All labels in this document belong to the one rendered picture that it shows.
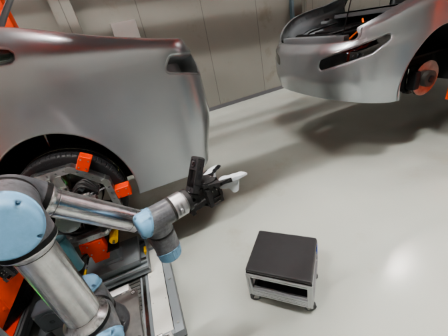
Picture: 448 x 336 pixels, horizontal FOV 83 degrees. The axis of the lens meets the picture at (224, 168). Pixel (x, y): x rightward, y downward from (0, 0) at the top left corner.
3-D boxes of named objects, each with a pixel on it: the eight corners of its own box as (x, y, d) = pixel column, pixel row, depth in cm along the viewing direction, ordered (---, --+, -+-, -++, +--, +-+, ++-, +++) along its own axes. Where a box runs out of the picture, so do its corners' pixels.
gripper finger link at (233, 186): (250, 185, 82) (222, 193, 83) (245, 169, 80) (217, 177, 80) (251, 190, 79) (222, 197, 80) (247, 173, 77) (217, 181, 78)
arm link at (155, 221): (138, 234, 75) (127, 211, 71) (170, 215, 80) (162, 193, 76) (148, 247, 69) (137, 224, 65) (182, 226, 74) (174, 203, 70)
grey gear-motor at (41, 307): (92, 285, 202) (71, 254, 185) (86, 336, 166) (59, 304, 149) (68, 295, 198) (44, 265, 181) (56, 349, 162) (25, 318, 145)
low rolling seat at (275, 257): (249, 301, 173) (242, 269, 157) (263, 259, 201) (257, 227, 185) (315, 319, 156) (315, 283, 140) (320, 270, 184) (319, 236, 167)
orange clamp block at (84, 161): (89, 167, 157) (93, 154, 155) (88, 173, 151) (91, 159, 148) (77, 165, 154) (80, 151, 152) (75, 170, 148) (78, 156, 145)
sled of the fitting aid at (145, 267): (148, 242, 232) (144, 235, 227) (151, 272, 201) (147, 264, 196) (91, 265, 221) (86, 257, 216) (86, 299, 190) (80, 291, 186)
